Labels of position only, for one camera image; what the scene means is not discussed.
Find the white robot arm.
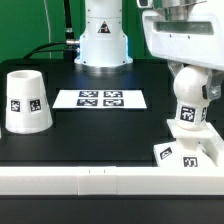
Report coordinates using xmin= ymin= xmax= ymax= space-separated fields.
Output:
xmin=75 ymin=0 xmax=224 ymax=100

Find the white lamp bulb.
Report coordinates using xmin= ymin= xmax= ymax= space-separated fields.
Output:
xmin=173 ymin=65 xmax=210 ymax=130

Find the white lamp base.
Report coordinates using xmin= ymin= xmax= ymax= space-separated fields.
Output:
xmin=154 ymin=119 xmax=219 ymax=168

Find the black vertical cable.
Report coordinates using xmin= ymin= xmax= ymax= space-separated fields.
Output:
xmin=63 ymin=0 xmax=75 ymax=41

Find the black cable with connector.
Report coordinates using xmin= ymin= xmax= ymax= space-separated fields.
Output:
xmin=23 ymin=38 xmax=81 ymax=61

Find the white lamp shade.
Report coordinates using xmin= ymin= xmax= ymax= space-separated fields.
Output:
xmin=5 ymin=70 xmax=53 ymax=134

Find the white marker sheet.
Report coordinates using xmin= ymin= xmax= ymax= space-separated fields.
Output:
xmin=53 ymin=90 xmax=147 ymax=109

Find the white front rail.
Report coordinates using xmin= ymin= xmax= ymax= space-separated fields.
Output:
xmin=0 ymin=167 xmax=224 ymax=195

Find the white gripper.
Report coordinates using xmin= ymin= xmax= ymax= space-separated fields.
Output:
xmin=136 ymin=0 xmax=224 ymax=100

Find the thin white cable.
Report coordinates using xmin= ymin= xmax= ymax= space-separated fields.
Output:
xmin=43 ymin=0 xmax=54 ymax=60

